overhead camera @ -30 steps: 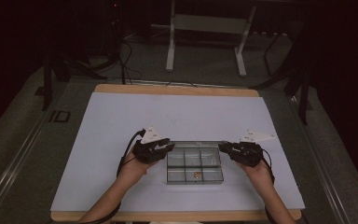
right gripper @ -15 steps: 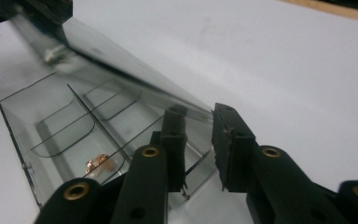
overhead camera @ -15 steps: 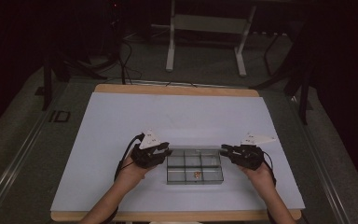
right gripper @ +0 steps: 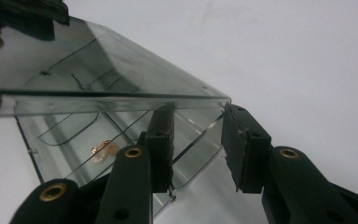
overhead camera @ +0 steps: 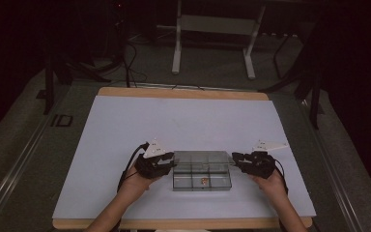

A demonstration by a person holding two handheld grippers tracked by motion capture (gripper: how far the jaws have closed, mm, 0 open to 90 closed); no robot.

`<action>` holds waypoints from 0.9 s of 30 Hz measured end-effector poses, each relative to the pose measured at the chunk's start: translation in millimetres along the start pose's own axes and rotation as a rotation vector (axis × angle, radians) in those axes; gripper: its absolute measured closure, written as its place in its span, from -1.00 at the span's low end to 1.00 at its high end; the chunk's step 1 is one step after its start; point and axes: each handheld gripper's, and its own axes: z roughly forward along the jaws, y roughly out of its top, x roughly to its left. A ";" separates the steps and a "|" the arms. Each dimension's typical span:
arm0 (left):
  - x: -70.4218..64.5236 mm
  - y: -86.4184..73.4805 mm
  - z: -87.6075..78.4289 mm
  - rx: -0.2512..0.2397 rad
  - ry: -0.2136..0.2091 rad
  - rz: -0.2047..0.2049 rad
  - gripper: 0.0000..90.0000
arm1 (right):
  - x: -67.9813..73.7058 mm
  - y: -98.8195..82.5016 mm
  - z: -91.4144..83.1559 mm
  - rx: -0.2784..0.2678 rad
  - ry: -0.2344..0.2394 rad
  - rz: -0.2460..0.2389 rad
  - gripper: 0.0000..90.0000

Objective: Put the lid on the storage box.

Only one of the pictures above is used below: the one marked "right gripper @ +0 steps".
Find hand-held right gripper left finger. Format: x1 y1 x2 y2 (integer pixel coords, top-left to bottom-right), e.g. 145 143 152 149
95 104 175 224

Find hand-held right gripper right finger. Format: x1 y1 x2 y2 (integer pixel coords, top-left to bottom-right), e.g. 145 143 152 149
221 103 358 224

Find small orange jewelry piece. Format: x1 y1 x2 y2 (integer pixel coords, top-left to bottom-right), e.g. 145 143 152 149
89 139 119 164

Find clear plastic compartment box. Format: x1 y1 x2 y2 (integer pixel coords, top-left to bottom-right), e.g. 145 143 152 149
0 16 233 218

